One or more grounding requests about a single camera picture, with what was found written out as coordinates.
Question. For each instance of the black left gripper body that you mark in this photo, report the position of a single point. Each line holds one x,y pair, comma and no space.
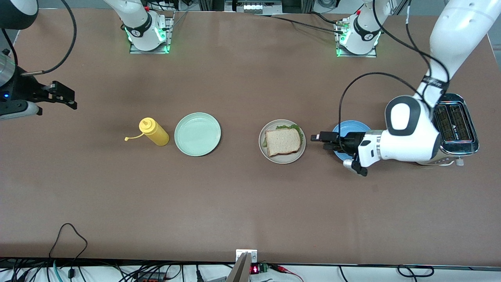
351,141

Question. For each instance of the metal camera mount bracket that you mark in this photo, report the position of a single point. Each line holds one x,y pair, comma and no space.
242,270

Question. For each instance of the beige plate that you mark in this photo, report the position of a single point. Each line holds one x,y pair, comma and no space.
282,159

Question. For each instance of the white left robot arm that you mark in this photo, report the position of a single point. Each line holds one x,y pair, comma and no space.
411,141

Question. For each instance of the blue plate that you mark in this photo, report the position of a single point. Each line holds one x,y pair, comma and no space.
352,127

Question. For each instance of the beige chrome toaster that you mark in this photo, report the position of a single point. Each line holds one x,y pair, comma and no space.
456,121

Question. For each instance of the yellow squeeze bottle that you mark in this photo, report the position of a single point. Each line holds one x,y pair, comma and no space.
156,135

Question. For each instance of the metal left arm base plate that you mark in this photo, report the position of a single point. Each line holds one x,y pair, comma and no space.
372,55

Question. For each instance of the mint green plate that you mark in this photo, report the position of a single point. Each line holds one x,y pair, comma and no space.
197,134

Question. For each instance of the red display circuit module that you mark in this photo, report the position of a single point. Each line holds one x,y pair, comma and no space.
255,269

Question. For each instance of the green lettuce leaf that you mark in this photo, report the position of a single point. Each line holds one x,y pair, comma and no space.
297,128

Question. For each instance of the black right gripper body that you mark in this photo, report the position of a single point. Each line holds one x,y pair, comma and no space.
26,91

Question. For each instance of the brown bread slice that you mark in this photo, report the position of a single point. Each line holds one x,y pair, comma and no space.
282,141

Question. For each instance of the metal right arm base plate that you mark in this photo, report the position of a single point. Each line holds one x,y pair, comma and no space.
150,51

